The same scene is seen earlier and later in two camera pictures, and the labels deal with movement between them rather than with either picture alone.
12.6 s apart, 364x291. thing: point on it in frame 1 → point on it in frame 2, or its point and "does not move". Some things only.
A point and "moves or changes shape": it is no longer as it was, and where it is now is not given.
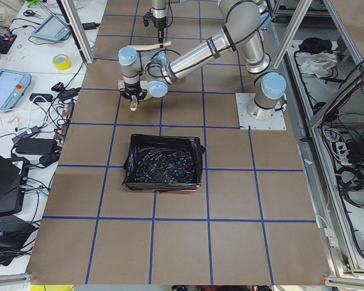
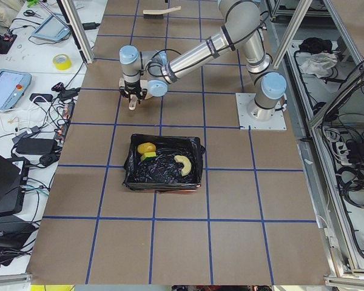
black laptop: x=6 y=180 does not move
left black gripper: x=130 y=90 does not move
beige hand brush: x=147 y=47 moves or changes shape
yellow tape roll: x=62 y=62 does not move
